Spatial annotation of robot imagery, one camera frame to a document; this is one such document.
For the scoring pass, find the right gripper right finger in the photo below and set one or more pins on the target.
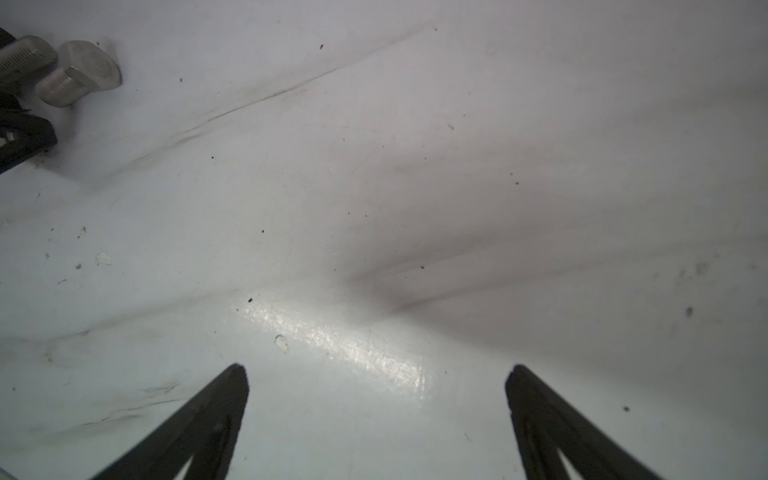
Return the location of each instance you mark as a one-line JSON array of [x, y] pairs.
[[548, 428]]

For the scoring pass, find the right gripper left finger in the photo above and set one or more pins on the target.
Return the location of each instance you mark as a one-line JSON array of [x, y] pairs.
[[199, 438]]

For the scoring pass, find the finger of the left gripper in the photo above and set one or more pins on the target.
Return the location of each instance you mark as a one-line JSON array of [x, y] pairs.
[[25, 136]]

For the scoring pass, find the long silver hex bolt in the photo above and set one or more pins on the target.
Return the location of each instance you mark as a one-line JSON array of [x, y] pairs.
[[25, 56]]

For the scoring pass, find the short silver hex bolt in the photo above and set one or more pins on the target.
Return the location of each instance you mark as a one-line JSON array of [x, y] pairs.
[[83, 68]]

